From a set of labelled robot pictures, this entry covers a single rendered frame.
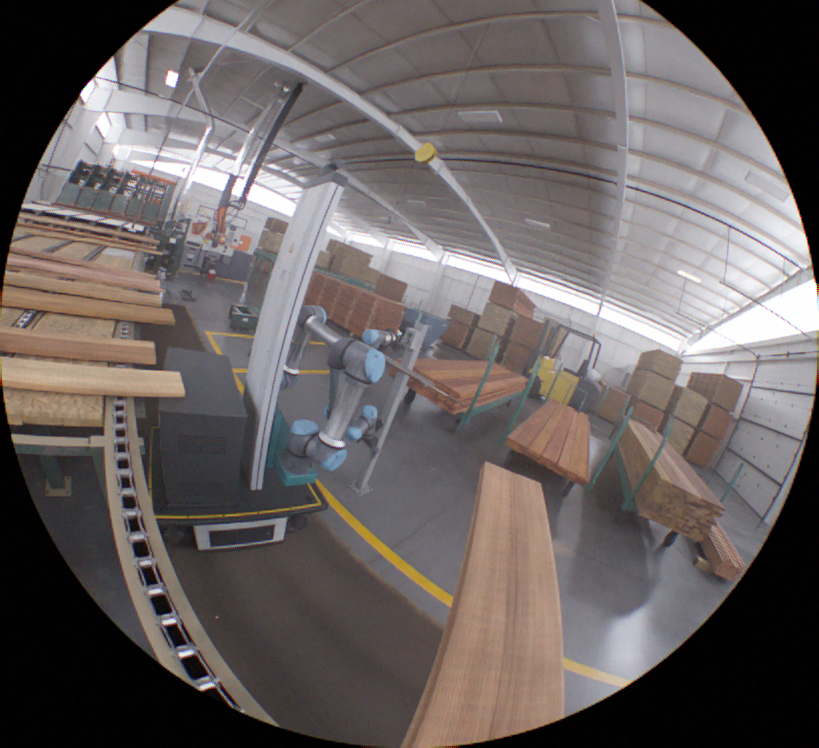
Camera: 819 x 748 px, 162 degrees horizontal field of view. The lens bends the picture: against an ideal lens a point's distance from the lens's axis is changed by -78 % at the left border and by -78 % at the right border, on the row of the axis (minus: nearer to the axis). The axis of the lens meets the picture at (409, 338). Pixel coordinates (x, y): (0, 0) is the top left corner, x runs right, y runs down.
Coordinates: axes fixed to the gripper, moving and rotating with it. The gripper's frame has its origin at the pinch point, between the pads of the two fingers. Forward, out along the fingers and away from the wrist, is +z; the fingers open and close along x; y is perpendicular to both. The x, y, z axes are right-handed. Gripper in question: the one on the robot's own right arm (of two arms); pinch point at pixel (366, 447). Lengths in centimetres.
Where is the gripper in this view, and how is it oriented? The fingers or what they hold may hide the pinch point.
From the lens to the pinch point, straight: 163.3
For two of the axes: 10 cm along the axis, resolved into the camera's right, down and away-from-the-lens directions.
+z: -1.6, 8.4, 5.2
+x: 6.6, 4.8, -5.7
